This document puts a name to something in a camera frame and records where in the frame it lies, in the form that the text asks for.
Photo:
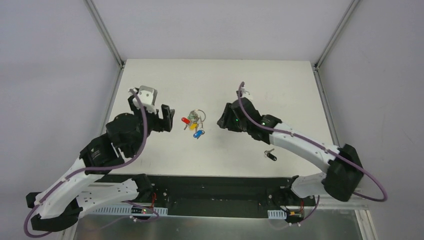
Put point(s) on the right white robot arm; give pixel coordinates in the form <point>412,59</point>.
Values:
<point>339,166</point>

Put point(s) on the aluminium frame post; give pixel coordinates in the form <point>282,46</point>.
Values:
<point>104,32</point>
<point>348,13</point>

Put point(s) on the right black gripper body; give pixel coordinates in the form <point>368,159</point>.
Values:
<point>231,117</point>

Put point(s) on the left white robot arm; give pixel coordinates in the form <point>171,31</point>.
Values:
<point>66,201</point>

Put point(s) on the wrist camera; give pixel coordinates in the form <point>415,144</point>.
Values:
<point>144,94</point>
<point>244,93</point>

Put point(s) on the right white cable duct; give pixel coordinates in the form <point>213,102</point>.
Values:
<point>276,214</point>

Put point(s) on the left aluminium frame post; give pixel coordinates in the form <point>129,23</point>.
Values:
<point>104,32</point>

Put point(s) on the large metal keyring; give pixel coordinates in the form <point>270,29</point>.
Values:
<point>202,115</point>

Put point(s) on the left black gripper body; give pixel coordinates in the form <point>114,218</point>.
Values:
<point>159,119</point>

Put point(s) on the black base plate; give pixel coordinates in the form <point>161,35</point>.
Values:
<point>228,197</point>

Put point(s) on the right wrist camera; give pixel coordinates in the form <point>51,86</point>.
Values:
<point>244,93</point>

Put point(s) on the right aluminium frame post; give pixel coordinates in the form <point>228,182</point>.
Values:
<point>348,13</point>

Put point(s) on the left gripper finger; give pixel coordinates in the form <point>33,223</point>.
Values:
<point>167,114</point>
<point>159,127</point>

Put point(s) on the left white cable duct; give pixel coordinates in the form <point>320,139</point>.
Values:
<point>122,210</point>

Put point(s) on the black fob key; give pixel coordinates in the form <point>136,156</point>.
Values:
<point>269,154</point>

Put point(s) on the white cable duct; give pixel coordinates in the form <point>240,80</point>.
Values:
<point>276,214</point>
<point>122,210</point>

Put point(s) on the green tag key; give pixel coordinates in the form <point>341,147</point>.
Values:
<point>193,116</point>

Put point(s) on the blue capped key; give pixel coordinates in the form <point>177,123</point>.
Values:
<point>198,134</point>

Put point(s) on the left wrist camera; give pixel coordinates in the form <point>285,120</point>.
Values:
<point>144,94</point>

